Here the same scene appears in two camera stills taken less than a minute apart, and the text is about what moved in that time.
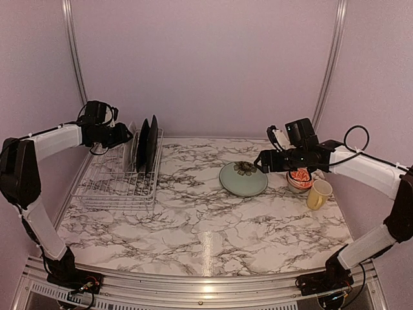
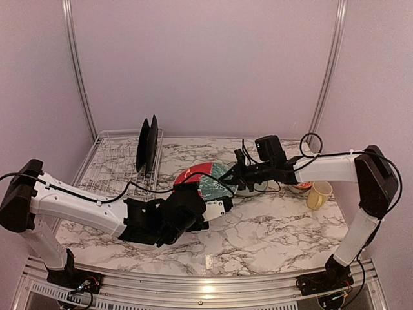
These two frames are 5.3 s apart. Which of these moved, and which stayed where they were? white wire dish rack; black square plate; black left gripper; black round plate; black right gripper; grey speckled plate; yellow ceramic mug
Moved: grey speckled plate; black left gripper; black right gripper
Stayed: yellow ceramic mug; black square plate; black round plate; white wire dish rack
